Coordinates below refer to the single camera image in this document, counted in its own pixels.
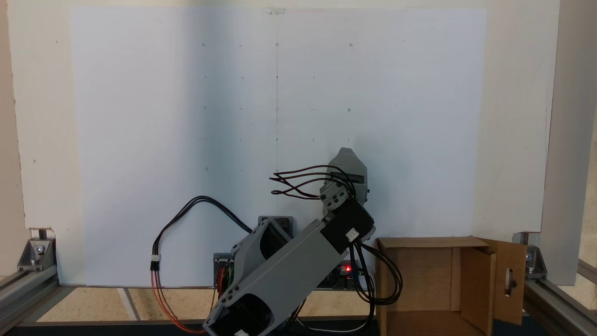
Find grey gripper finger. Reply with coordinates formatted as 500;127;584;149
328;148;369;175

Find brown cardboard box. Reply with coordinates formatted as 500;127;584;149
375;236;528;336

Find black servo cable loops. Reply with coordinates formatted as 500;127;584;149
269;164;358;201

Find black servo cable bundle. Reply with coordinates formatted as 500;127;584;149
350;242;404;335

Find white cable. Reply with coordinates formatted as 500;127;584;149
293;316;375;335

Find black three-wire cable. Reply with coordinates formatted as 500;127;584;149
150;196;253;272

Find circuit board with jumper wires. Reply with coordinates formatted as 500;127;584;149
213;253;235;288

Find metal corner bracket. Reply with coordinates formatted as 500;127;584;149
512;232;548;281
17;227;58;273

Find aluminium frame post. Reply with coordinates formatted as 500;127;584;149
540;0;597;286

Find orange three-wire cable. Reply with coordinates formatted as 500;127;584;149
150;268;208;335

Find aluminium frame rail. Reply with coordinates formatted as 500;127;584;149
0;266;61;328
522;259;597;336

